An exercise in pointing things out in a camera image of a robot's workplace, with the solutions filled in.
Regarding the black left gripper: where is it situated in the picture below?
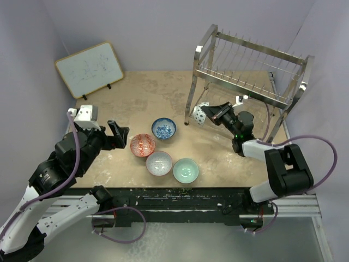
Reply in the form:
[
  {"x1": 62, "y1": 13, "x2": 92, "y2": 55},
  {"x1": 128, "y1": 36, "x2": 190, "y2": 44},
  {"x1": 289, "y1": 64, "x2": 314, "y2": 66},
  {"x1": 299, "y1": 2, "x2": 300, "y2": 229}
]
[{"x1": 74, "y1": 118, "x2": 129, "y2": 174}]

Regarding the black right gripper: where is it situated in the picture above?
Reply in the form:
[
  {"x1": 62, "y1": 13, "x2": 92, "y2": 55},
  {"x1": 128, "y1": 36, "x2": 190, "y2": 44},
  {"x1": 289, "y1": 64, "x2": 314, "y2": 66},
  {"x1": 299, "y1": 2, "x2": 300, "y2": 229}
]
[{"x1": 201, "y1": 102, "x2": 240, "y2": 138}]

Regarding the dark blue patterned bowl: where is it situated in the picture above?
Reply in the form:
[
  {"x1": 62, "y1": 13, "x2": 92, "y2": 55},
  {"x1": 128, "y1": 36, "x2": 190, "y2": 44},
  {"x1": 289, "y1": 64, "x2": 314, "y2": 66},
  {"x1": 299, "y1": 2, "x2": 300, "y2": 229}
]
[{"x1": 191, "y1": 102, "x2": 209, "y2": 127}]

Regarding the grey hexagon red-rim bowl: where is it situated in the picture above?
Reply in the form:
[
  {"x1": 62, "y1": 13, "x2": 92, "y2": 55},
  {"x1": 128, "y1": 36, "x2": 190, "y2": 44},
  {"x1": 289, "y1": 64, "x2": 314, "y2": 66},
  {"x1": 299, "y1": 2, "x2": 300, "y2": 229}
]
[{"x1": 146, "y1": 151, "x2": 173, "y2": 176}]

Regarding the mint green bowl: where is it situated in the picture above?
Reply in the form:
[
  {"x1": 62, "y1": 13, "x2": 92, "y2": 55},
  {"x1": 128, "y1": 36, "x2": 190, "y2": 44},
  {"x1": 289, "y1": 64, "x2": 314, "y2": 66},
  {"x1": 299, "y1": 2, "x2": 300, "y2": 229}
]
[{"x1": 173, "y1": 158, "x2": 200, "y2": 184}]

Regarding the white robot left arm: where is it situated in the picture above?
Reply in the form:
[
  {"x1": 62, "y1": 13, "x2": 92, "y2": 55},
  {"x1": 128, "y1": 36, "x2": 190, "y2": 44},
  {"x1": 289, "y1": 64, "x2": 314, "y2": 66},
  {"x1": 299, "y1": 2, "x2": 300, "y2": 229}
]
[{"x1": 1, "y1": 121, "x2": 130, "y2": 261}]

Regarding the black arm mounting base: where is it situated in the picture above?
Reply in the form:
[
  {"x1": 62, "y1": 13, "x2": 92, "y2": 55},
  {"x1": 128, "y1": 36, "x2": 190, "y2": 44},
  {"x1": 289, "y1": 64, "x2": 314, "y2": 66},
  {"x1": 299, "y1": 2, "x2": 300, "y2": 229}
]
[{"x1": 100, "y1": 187, "x2": 274, "y2": 228}]

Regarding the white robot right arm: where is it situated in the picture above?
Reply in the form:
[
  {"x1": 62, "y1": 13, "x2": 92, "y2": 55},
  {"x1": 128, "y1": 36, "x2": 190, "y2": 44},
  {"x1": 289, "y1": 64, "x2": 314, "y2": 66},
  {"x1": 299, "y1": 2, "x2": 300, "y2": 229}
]
[{"x1": 201, "y1": 102, "x2": 314, "y2": 213}]

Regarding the steel dish rack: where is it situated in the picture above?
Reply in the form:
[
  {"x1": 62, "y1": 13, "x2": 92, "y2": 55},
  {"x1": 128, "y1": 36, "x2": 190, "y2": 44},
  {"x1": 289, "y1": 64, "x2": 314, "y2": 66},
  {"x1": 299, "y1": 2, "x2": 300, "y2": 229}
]
[{"x1": 184, "y1": 24, "x2": 315, "y2": 142}]

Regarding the orange patterned bowl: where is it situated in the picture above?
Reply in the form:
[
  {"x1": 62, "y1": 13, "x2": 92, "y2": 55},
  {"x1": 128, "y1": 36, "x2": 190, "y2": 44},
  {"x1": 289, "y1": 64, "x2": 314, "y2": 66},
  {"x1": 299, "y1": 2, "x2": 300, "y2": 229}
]
[{"x1": 130, "y1": 134, "x2": 156, "y2": 157}]

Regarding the blue floral rim bowl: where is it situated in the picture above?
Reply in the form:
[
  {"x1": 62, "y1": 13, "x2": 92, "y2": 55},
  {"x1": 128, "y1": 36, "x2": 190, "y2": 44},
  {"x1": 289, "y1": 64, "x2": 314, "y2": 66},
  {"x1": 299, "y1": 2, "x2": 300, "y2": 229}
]
[{"x1": 151, "y1": 117, "x2": 177, "y2": 140}]

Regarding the yellow framed whiteboard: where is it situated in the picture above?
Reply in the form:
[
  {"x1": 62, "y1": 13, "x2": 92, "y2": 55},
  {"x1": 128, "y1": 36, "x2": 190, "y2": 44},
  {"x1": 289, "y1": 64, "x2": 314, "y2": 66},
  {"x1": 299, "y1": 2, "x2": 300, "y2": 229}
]
[{"x1": 55, "y1": 41, "x2": 124, "y2": 99}]

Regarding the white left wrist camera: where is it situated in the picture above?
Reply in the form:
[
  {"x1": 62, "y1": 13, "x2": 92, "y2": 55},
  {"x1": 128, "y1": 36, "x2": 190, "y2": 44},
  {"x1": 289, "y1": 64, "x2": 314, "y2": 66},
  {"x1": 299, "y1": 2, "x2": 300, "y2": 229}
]
[{"x1": 67, "y1": 105, "x2": 101, "y2": 130}]

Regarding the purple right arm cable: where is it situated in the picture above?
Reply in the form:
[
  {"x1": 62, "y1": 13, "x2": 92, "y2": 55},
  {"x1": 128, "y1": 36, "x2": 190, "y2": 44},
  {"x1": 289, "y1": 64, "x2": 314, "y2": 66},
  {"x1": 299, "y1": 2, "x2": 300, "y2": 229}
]
[{"x1": 257, "y1": 102, "x2": 338, "y2": 192}]

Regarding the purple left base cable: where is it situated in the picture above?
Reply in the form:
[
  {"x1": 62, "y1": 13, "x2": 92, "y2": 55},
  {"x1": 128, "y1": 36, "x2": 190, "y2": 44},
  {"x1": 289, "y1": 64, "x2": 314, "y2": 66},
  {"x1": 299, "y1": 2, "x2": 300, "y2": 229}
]
[{"x1": 91, "y1": 206, "x2": 147, "y2": 244}]

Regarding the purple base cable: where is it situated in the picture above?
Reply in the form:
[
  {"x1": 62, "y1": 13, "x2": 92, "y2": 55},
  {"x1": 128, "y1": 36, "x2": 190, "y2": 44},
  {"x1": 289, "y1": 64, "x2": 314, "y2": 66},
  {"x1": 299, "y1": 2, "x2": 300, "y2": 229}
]
[
  {"x1": 91, "y1": 206, "x2": 147, "y2": 244},
  {"x1": 244, "y1": 201, "x2": 279, "y2": 235}
]

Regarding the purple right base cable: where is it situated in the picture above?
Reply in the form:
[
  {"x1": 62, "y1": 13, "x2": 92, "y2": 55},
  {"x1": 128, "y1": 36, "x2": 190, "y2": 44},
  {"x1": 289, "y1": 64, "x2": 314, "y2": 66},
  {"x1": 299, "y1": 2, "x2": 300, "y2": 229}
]
[{"x1": 244, "y1": 201, "x2": 279, "y2": 235}]

